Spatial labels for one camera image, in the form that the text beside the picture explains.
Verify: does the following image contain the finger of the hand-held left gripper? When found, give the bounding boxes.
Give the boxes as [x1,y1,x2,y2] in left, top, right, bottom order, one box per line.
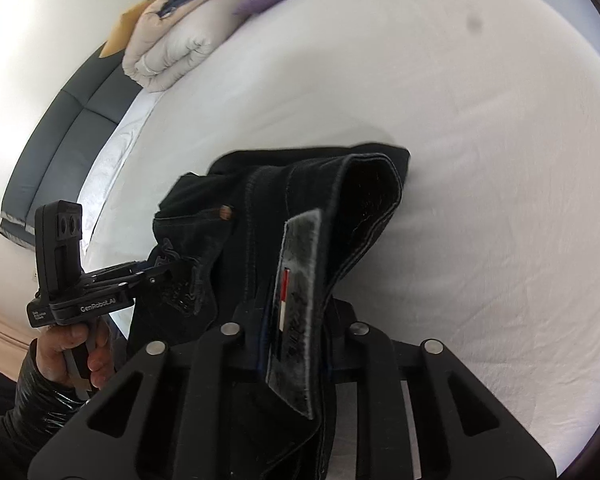
[82,269,177,293]
[82,259,173,277]

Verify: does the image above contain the orange pillow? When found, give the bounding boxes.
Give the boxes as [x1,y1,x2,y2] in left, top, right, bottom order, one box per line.
[101,0,181,57]

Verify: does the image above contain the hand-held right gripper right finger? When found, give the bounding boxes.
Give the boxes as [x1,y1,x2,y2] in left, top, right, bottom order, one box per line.
[324,299,557,480]

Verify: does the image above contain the folded white duvet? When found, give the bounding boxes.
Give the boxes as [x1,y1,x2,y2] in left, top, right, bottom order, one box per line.
[122,0,251,93]

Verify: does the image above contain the person's left hand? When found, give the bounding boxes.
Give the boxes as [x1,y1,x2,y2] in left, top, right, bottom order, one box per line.
[34,321,117,392]

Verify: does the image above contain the black denim pants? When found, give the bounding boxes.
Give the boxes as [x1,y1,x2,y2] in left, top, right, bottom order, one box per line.
[127,142,412,480]

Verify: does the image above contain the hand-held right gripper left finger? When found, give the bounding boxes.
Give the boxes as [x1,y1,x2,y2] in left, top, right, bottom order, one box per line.
[27,290,272,480]

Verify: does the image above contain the dark grey headboard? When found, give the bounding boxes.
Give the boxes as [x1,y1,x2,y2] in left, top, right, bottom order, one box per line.
[0,42,146,252]

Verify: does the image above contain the white bed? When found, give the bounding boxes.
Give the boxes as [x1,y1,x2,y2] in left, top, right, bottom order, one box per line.
[77,0,600,476]

